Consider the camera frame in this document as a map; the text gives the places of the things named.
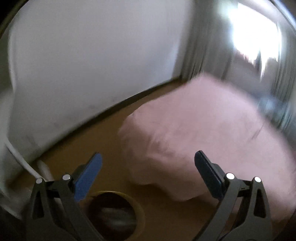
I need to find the yellow rimmed trash bin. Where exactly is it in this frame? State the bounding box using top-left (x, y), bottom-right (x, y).
top-left (81, 191), bottom-right (145, 240)

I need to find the pink bed blanket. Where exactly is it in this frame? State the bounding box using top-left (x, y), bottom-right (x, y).
top-left (118, 74), bottom-right (295, 221)

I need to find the grey window curtain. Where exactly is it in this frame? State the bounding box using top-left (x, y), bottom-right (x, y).
top-left (181, 1), bottom-right (295, 138)

